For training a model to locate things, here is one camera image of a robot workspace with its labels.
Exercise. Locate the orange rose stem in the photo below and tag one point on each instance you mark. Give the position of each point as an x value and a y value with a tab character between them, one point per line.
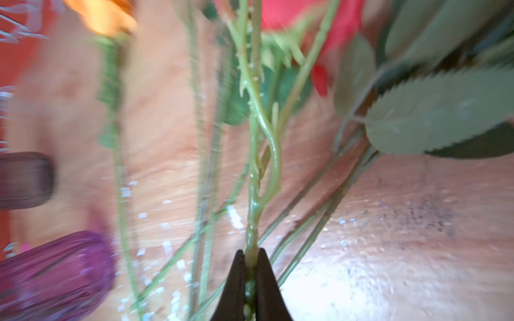
113	23

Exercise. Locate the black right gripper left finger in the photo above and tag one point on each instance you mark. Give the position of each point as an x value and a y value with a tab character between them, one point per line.
231	304

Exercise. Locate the purple ribbed glass vase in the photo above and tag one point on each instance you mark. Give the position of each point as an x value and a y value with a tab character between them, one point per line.
66	279

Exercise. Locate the brown ribbed glass vase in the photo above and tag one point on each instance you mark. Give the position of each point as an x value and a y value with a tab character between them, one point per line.
27	180

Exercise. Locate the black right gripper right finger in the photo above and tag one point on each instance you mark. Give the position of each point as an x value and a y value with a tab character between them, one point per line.
270	305

